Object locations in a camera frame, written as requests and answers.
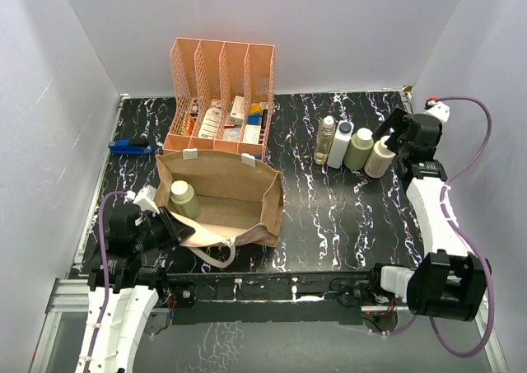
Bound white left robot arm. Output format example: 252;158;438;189
76;204;195;372

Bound green bottle beige cap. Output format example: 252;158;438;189
343;128;374;171
364;136;395;179
170;180;201;220

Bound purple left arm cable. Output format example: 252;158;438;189
76;191;135;370

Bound yellow blue small boxes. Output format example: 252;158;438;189
247;102;269;128

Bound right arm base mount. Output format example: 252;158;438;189
333;280;409;315

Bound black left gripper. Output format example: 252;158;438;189
133;204;194;254

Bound white medicine box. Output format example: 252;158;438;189
198;107;222;139

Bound orange items in organizer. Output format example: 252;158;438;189
177;97;199;137

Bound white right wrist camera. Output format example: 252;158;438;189
424;97;450;124

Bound white red small box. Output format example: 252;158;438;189
227;96;245;127

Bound white bottle dark grey cap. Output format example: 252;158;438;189
326;120;353;169

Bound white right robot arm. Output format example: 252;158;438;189
366;101;490;321

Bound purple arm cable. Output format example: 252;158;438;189
370;96;495;357
76;191;135;370

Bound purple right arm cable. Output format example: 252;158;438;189
370;96;495;357

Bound white box with icons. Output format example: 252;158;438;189
242;124;261;144

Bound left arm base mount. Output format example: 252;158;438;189
156;281;196;310

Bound brown canvas tote bag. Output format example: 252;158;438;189
155;148;284;268

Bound blue stapler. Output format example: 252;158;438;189
108;138;153;156

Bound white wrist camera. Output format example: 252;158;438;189
124;185;160;214
424;97;450;124

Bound pink plastic file organizer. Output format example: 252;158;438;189
163;38;275;159

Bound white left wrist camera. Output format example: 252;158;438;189
124;185;160;214

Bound clear bottle amber liquid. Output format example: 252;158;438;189
314;115;336;165

